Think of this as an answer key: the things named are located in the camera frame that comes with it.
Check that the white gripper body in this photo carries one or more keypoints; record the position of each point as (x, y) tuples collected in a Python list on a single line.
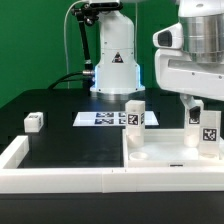
[(176, 72)]

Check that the white U-shaped fence wall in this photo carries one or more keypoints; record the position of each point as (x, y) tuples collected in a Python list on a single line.
[(14, 180)]

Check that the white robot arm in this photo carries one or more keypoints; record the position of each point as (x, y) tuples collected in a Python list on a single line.
[(117, 71)]

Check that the white square tabletop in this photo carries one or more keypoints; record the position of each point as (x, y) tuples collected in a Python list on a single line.
[(165, 148)]

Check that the white marker sheet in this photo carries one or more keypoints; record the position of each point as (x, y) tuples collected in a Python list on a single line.
[(117, 118)]

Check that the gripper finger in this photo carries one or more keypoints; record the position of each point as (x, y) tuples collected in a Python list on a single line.
[(193, 108)]

